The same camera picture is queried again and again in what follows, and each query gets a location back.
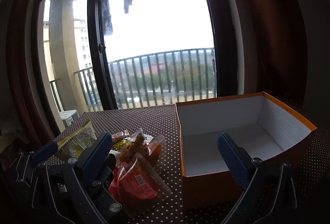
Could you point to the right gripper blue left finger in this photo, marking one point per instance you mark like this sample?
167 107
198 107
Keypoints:
92 174

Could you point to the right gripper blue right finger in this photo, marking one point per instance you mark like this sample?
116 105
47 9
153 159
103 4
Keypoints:
269 194

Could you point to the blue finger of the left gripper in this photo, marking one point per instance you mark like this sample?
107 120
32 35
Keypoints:
43 152

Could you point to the large yellow chip bag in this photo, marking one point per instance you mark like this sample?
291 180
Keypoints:
74 144

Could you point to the small red yellow candy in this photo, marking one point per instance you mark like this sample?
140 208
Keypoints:
119 136

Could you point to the red white snack packet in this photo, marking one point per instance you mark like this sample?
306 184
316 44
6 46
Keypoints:
137 181

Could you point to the orange clear snack pouch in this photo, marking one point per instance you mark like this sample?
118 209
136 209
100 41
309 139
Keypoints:
150 151

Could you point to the white outdoor air conditioner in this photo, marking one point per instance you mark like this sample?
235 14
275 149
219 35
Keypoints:
68 117

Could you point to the orange cardboard box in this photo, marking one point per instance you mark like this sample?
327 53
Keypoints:
258 122

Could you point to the black balcony railing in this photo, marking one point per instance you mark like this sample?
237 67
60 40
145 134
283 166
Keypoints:
164 78

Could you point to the hanging dark cloth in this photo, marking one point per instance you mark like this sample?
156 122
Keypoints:
106 18

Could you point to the dark red curtain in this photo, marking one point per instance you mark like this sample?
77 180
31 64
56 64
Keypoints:
281 48

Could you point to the black window frame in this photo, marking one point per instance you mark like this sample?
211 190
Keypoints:
73 52

